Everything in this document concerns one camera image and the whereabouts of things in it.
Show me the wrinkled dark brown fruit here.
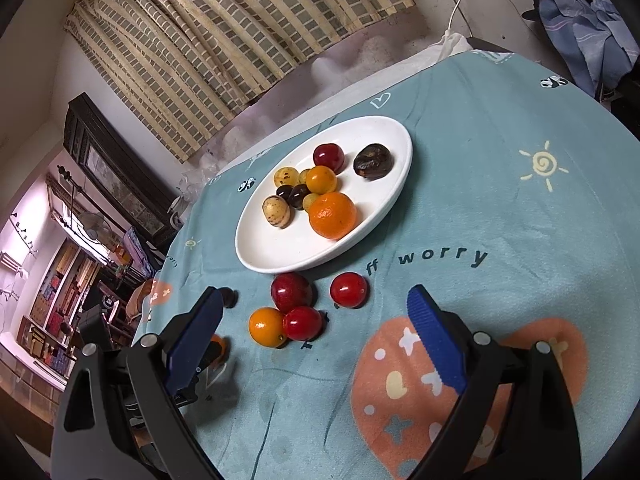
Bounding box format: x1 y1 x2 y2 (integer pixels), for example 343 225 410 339
353 143 395 180

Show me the beige speckled fruit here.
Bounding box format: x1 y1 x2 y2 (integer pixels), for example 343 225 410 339
263 195 292 230

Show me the white power cable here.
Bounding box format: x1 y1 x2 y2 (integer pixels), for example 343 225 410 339
446 0 464 37

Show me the white kettle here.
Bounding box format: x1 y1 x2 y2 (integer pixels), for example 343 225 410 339
169 197 189 230

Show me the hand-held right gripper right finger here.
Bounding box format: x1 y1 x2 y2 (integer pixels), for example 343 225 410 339
406 284 583 480

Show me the checked beige curtain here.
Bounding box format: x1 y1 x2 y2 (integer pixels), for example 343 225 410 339
64 0 417 163

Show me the smooth orange fruit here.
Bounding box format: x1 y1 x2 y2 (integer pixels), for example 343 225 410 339
305 165 338 194
248 307 288 348

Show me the blue clothes pile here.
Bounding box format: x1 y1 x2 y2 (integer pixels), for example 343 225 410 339
539 0 640 100

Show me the small red fruit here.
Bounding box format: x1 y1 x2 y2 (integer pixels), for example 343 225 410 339
330 272 369 309
282 306 323 342
270 272 314 315

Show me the large dark red fruit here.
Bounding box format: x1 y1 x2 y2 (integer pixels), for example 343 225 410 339
313 143 346 173

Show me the textured mandarin orange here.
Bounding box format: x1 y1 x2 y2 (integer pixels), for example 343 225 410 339
208 334 229 364
308 191 357 241

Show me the white standing fan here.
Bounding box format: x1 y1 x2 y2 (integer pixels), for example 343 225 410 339
79 211 109 242

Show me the black hat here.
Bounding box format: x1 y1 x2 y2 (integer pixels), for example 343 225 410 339
521 0 557 22

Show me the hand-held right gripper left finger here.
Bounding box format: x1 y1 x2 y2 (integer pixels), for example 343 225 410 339
50 286 226 480

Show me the white oval plate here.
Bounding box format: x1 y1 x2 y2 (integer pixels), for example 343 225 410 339
235 115 414 274

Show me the wooden bookshelf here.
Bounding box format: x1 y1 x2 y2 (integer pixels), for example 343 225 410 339
19 239 107 377

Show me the teal printed blanket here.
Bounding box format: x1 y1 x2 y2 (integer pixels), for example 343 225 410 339
132 50 640 480

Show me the dark wooden framed picture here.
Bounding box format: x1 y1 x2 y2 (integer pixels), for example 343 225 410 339
64 92 184 244

